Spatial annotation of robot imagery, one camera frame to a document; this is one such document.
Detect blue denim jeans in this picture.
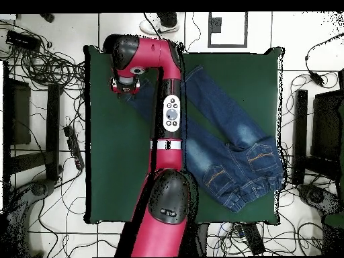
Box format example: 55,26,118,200
118,64,286,214

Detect dark green table cloth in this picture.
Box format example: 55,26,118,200
83,44,286,225

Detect black power strip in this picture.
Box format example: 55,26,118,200
63,125,85,171

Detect person's foot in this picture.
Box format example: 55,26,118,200
138,11,180,36

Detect black stand bar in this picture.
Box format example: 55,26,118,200
292,89,309,185
44,83,61,181

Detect small dark grey square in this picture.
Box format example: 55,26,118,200
209,17,223,34

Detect black power adapter box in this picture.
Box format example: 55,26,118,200
5,30,42,52

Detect dark grey stand foot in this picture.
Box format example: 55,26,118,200
6,179,58,216
296,183,340,216

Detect black bar device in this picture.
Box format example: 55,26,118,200
237,222,267,256

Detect dark green fabric piece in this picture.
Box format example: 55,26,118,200
323,211,344,229

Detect thick black cable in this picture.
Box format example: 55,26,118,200
142,12,163,40

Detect thin black cable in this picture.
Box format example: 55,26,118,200
185,12,202,52

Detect black cable tangle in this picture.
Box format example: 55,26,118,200
0,19,87,92
275,142,296,194

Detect grey square frame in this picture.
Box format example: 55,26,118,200
207,11,249,48

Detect blue and black cable bundle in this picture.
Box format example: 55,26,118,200
208,222,244,256

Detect black cable with connector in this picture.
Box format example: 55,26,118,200
304,32,344,87

